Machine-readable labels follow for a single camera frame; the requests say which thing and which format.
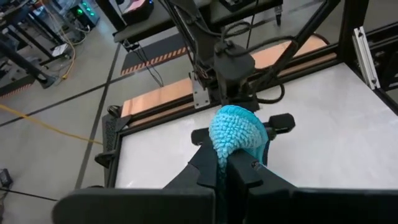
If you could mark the grey cart top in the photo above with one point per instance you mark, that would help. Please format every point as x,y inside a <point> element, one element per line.
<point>149,28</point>

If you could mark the light blue microfibre towel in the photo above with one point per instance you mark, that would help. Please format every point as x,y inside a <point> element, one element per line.
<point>233,130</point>

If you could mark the light wooden board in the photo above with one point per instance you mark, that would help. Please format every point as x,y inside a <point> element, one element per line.
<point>155,98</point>

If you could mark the black laptop pink screen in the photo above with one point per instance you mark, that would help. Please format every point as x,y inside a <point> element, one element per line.
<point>136,14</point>

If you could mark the black metal table frame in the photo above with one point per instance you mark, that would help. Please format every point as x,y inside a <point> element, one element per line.
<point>353,31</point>

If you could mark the computer tower green lights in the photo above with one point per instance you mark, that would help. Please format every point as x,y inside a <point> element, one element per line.
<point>85,15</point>

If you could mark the black mat orange striped edge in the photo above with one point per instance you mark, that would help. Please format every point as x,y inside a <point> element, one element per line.
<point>149,54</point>
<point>15,87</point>

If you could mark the silver aluminium extrusion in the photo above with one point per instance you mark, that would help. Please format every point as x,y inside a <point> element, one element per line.
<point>365,59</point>

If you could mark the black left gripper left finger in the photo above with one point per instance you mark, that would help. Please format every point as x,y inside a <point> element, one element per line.
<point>186,202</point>

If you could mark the black stand leg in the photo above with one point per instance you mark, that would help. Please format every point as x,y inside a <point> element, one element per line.
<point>21,62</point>

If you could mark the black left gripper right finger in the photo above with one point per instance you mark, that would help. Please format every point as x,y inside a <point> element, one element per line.
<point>264,199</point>

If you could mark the white paper sheet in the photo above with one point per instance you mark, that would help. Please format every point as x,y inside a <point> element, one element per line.
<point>60,49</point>

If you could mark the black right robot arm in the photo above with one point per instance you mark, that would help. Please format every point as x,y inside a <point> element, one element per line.
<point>199,31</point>

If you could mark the small black device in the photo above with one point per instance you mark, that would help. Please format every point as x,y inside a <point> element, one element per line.
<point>5,178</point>

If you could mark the silver metal bracket plate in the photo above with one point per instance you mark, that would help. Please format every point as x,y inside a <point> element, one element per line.
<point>201,95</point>

